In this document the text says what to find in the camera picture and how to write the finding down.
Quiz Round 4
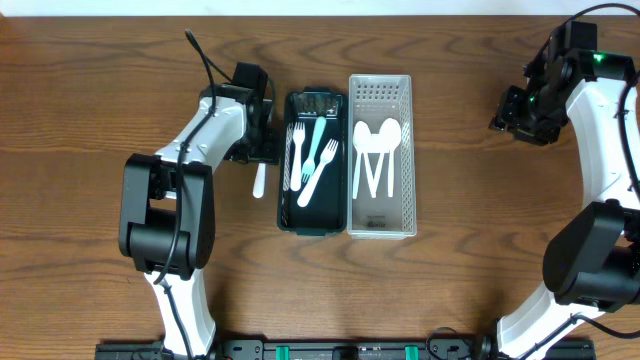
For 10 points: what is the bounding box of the white thick-handled fork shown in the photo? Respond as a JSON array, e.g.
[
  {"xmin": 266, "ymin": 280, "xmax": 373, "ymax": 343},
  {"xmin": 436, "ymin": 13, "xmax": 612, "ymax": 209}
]
[{"xmin": 290, "ymin": 122, "xmax": 306, "ymax": 191}]

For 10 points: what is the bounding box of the white thick-handled spoon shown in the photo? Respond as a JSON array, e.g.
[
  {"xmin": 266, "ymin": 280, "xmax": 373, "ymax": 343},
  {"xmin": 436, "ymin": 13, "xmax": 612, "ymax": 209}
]
[{"xmin": 252, "ymin": 163, "xmax": 267, "ymax": 199}]

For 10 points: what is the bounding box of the teal green fork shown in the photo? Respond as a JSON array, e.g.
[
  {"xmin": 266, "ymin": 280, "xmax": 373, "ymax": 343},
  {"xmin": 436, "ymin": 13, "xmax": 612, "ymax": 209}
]
[{"xmin": 301, "ymin": 116, "xmax": 327, "ymax": 183}]

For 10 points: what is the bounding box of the dark green plastic basket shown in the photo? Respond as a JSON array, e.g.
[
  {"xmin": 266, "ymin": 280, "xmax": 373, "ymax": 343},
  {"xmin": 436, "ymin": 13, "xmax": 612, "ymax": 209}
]
[{"xmin": 277, "ymin": 87, "xmax": 347, "ymax": 236}]

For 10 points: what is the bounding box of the pale green fork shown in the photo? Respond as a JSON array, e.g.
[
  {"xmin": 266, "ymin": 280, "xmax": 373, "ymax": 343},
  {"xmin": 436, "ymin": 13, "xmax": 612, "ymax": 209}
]
[{"xmin": 297, "ymin": 139, "xmax": 339, "ymax": 208}]

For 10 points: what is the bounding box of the white plastic spoon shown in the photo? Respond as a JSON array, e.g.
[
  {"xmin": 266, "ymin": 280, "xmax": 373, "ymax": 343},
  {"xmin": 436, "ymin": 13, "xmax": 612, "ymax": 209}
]
[
  {"xmin": 352, "ymin": 145, "xmax": 362, "ymax": 200},
  {"xmin": 379, "ymin": 118, "xmax": 401, "ymax": 198}
]

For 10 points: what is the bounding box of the white plastic spoon angled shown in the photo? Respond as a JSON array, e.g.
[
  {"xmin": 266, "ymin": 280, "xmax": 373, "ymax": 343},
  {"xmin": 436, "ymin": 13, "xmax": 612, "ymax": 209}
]
[{"xmin": 352, "ymin": 120, "xmax": 384, "ymax": 200}]

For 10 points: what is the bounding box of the clear perforated plastic basket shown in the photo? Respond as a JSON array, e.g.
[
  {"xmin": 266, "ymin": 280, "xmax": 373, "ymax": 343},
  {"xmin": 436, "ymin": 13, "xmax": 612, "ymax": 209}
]
[{"xmin": 347, "ymin": 74, "xmax": 417, "ymax": 240}]

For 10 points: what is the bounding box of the white plastic spoon lowest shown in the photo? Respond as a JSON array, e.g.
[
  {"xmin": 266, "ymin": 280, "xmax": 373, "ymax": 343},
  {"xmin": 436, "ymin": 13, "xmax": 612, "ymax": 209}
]
[{"xmin": 365, "ymin": 152, "xmax": 385, "ymax": 198}]

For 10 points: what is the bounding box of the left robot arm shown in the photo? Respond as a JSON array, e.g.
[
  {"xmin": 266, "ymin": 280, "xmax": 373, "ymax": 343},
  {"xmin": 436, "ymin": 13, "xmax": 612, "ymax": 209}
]
[{"xmin": 95, "ymin": 62, "xmax": 280, "ymax": 359}]

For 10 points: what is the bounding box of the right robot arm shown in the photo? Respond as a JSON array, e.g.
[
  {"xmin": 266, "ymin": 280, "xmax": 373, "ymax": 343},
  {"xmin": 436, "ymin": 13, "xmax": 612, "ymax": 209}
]
[{"xmin": 473, "ymin": 17, "xmax": 639, "ymax": 359}]

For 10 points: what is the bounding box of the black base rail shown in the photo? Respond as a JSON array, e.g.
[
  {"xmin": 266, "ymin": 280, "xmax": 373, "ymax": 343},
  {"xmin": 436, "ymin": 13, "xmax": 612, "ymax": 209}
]
[{"xmin": 94, "ymin": 333, "xmax": 597, "ymax": 360}]

